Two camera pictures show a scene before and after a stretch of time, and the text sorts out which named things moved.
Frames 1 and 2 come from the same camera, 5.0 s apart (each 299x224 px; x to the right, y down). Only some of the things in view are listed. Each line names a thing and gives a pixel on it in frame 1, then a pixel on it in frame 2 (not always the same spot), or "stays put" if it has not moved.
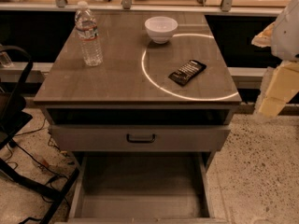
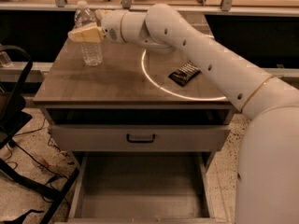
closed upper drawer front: (138, 138) stays put
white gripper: (287, 36) → (111, 25)
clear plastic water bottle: (87, 28) stays put
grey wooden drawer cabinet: (148, 121) stays put
